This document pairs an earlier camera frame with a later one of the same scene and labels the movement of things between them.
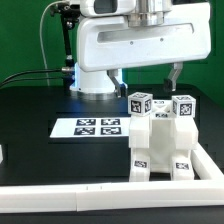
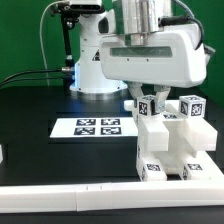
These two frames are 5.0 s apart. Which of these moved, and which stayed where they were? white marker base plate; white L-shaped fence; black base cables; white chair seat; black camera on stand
Moved: white chair seat
Stayed: black camera on stand; white L-shaped fence; black base cables; white marker base plate
